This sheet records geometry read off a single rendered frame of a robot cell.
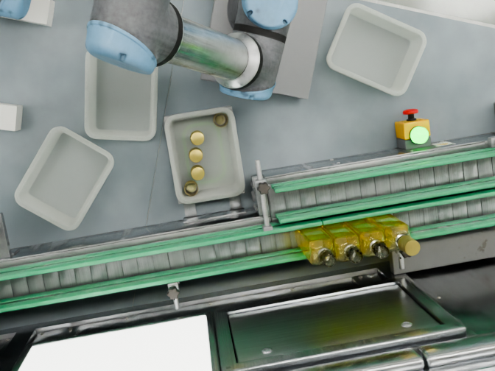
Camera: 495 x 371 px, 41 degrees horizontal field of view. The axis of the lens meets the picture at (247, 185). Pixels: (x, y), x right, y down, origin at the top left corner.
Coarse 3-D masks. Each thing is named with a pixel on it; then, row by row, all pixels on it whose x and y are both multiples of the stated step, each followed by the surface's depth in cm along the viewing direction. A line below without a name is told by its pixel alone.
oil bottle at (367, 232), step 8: (352, 224) 154; (360, 224) 153; (368, 224) 152; (360, 232) 146; (368, 232) 145; (376, 232) 145; (360, 240) 145; (368, 240) 143; (384, 240) 144; (368, 248) 144; (368, 256) 145
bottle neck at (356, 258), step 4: (348, 248) 141; (352, 248) 140; (356, 248) 139; (344, 252) 143; (348, 252) 139; (352, 252) 138; (356, 252) 142; (360, 252) 138; (348, 256) 139; (352, 256) 142; (356, 256) 141; (360, 256) 139; (352, 260) 138; (356, 260) 139; (360, 260) 138
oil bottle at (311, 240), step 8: (296, 232) 160; (304, 232) 153; (312, 232) 152; (320, 232) 151; (296, 240) 162; (304, 240) 149; (312, 240) 145; (320, 240) 144; (328, 240) 144; (304, 248) 151; (312, 248) 143; (320, 248) 142; (328, 248) 142; (312, 256) 143; (328, 256) 146; (312, 264) 145; (320, 264) 143
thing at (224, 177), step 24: (168, 120) 160; (192, 120) 167; (168, 144) 161; (192, 144) 168; (216, 144) 169; (216, 168) 170; (240, 168) 163; (192, 192) 169; (216, 192) 166; (240, 192) 164
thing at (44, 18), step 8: (32, 0) 156; (40, 0) 156; (48, 0) 156; (32, 8) 156; (40, 8) 156; (48, 8) 156; (32, 16) 156; (40, 16) 156; (48, 16) 157; (40, 24) 162; (48, 24) 158
